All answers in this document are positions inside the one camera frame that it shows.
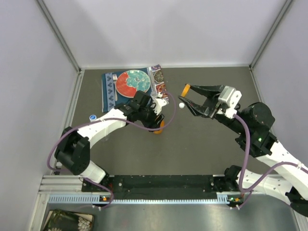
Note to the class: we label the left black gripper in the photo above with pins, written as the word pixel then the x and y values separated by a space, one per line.
pixel 151 123

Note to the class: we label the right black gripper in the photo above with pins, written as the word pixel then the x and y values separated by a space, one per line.
pixel 209 108

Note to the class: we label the orange bottle cap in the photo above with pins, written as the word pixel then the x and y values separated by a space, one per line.
pixel 185 90

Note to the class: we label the white bottle cap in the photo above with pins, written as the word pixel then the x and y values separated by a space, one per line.
pixel 181 105

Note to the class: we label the clear bottle orange base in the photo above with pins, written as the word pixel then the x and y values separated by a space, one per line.
pixel 159 118

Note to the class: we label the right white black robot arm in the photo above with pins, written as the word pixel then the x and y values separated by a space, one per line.
pixel 268 167

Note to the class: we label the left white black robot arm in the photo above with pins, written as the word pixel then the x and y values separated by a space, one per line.
pixel 73 150

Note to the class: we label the red teal patterned plate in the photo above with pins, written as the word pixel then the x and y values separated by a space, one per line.
pixel 131 81

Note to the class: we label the colourful mandala napkin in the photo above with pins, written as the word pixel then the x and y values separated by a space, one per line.
pixel 159 80

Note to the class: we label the silver knife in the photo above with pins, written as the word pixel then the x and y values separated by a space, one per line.
pixel 153 92

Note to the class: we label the blue patterned placemat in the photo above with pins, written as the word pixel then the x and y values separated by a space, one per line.
pixel 108 95

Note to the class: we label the silver fork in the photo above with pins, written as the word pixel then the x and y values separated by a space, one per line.
pixel 114 81

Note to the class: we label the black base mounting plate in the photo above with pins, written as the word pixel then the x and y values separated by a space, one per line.
pixel 165 194

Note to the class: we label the floral patterned box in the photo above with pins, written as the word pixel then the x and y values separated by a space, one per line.
pixel 62 220

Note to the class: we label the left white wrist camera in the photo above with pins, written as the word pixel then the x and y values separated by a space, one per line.
pixel 157 105

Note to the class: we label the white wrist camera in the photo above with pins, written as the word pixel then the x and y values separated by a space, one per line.
pixel 157 105
pixel 228 100

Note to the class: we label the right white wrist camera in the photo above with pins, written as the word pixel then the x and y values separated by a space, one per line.
pixel 228 100

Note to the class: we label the grey slotted cable duct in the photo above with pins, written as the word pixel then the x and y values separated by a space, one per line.
pixel 103 200

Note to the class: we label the aluminium frame rail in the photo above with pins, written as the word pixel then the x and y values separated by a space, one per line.
pixel 60 185

